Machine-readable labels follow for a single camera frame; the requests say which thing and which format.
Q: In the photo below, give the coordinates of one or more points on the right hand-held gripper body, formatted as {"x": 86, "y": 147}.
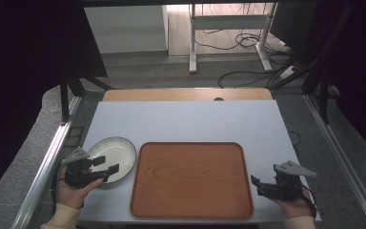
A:
{"x": 286, "y": 183}

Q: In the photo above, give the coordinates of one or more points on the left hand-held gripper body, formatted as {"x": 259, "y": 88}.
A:
{"x": 77, "y": 168}

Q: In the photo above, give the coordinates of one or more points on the white plate with dark rim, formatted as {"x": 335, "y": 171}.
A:
{"x": 116, "y": 158}

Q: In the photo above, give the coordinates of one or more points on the brown wooden tray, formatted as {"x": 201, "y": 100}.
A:
{"x": 191, "y": 180}

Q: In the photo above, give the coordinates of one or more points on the person's left hand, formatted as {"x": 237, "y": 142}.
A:
{"x": 73, "y": 192}

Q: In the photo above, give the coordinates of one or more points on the person's right hand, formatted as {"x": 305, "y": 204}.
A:
{"x": 294, "y": 206}

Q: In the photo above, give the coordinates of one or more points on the black metal stand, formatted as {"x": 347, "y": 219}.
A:
{"x": 68, "y": 95}
{"x": 322, "y": 63}

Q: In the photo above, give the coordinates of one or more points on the white mat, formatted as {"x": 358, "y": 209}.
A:
{"x": 187, "y": 124}

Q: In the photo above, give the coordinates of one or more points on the dark curtain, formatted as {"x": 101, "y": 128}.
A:
{"x": 28, "y": 79}
{"x": 355, "y": 63}

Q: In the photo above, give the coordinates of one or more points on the white power strip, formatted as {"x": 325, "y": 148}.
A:
{"x": 288, "y": 72}

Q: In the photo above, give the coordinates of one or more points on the white cabinet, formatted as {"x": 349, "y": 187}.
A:
{"x": 127, "y": 30}

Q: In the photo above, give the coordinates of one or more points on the aluminium rail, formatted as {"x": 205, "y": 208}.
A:
{"x": 46, "y": 168}
{"x": 343, "y": 159}

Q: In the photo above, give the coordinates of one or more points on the white metal desk frame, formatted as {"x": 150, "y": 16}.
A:
{"x": 228, "y": 24}

